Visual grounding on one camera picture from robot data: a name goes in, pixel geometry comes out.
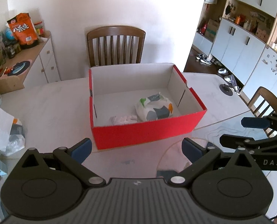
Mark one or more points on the cardboard box on shelf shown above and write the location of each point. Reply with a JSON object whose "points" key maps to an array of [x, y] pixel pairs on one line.
{"points": [[211, 29]]}

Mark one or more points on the red cardboard box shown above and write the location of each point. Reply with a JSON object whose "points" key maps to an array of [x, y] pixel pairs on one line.
{"points": [[140, 133]]}

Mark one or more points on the white marble desktop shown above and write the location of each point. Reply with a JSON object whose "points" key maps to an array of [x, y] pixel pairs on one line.
{"points": [[59, 102]]}

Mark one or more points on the red toy on shelf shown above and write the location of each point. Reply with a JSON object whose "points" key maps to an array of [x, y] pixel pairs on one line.
{"points": [[203, 27]]}

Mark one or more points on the round pink dark mat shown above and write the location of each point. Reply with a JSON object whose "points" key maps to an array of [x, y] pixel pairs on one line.
{"points": [[19, 67]]}

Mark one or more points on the orange jar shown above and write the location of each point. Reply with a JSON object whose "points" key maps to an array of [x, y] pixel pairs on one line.
{"points": [[239, 19]]}

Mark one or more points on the white sideboard wooden top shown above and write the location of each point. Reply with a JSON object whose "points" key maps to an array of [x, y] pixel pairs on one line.
{"points": [[47, 63]]}

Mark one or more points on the printed blue table mat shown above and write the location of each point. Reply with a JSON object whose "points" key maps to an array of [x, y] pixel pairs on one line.
{"points": [[129, 158]]}

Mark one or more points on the white shoes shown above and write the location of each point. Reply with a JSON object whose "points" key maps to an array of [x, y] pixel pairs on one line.
{"points": [[222, 71]]}

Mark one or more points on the dark glass jars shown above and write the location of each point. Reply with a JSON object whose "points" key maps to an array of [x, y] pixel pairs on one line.
{"points": [[11, 50]]}

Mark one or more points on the black white sneakers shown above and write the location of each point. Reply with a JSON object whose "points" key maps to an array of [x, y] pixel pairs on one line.
{"points": [[204, 59]]}

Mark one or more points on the grey slipper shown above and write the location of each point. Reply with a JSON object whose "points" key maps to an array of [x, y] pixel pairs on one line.
{"points": [[234, 82]]}

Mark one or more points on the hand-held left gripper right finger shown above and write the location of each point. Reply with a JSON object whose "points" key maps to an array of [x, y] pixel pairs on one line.
{"points": [[192, 149]]}

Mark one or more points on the orange snack bag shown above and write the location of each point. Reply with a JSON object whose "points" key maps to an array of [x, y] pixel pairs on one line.
{"points": [[24, 32]]}

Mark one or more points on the patterned crumpled paper bag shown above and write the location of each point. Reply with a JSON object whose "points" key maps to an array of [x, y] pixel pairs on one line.
{"points": [[152, 109]]}

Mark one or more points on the pink white wrapper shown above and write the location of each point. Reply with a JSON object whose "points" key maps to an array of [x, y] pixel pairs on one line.
{"points": [[123, 119]]}

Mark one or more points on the clear plastic bag with contents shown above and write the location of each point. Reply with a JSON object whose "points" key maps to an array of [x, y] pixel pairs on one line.
{"points": [[18, 137]]}

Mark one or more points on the blue globe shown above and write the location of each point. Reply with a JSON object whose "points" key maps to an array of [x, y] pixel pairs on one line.
{"points": [[9, 34]]}

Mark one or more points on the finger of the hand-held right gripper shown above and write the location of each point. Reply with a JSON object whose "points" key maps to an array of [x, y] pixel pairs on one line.
{"points": [[255, 122], [236, 142]]}

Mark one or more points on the black round table socket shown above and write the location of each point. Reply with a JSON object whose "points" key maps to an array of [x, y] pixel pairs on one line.
{"points": [[225, 89]]}

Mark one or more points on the red-lid jars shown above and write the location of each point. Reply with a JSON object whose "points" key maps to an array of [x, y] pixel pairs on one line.
{"points": [[39, 29]]}

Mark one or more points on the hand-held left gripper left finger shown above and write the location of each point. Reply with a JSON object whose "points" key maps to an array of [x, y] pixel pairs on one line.
{"points": [[82, 148]]}

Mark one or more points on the brown cardboard box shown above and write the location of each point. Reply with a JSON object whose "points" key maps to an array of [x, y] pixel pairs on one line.
{"points": [[10, 85]]}

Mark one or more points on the wooden slat-back chair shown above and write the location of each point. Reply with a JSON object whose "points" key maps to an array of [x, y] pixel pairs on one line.
{"points": [[257, 98], [116, 30]]}

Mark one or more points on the white wall cabinet unit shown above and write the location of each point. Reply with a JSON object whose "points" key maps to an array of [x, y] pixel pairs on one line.
{"points": [[236, 49]]}

